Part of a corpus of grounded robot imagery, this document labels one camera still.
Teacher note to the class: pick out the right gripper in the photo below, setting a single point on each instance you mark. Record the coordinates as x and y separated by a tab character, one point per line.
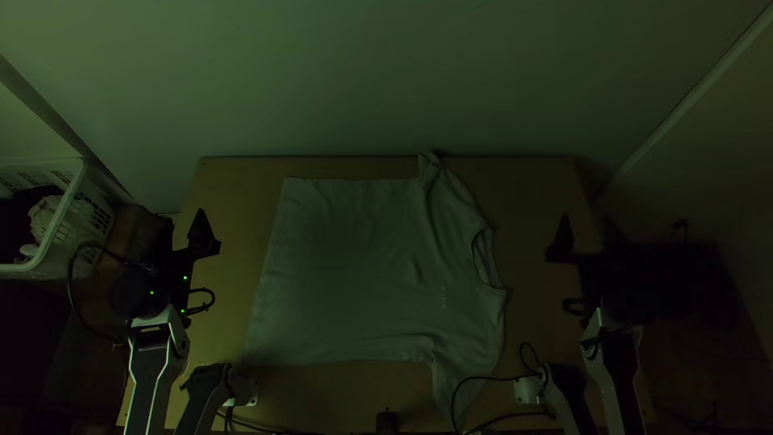
567	254

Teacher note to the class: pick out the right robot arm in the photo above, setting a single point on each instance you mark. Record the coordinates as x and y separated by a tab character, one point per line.
610	362

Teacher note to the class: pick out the white laundry basket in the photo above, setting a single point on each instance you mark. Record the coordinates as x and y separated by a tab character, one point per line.
72	229

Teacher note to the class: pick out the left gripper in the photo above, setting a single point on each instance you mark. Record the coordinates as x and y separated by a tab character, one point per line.
194	249

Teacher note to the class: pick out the white t-shirt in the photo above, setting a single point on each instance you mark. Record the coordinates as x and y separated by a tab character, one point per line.
374	266

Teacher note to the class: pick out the heap of clothes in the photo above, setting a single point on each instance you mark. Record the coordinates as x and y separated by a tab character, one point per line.
42	220

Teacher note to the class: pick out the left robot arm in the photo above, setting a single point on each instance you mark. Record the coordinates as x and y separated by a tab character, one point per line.
156	356

